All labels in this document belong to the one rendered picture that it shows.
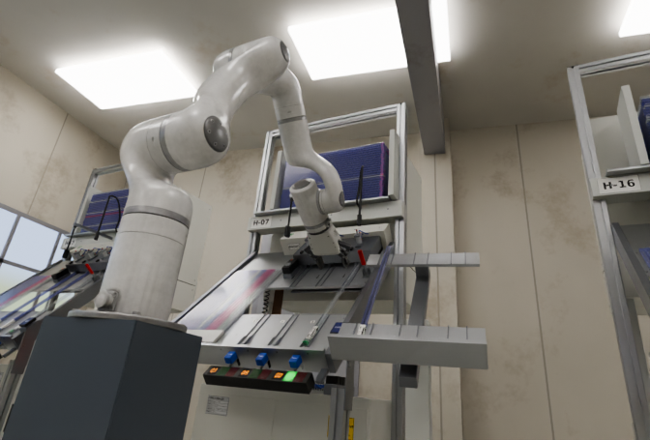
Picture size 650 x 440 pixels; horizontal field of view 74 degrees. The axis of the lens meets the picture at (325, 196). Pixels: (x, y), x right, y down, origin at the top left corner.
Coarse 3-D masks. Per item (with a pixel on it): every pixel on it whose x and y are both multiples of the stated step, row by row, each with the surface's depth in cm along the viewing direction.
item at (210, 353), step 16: (208, 352) 133; (224, 352) 130; (240, 352) 127; (256, 352) 125; (272, 352) 122; (288, 352) 120; (304, 352) 117; (320, 352) 115; (288, 368) 122; (320, 368) 117
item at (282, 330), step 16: (240, 320) 146; (256, 320) 143; (272, 320) 141; (288, 320) 138; (304, 320) 136; (336, 320) 131; (224, 336) 139; (240, 336) 137; (256, 336) 134; (272, 336) 132; (288, 336) 130; (304, 336) 128; (320, 336) 125
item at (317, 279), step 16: (256, 256) 202; (272, 256) 197; (288, 256) 192; (304, 272) 172; (320, 272) 168; (336, 272) 164; (272, 288) 165; (288, 288) 162; (304, 288) 159; (320, 288) 156; (336, 288) 161; (352, 288) 157
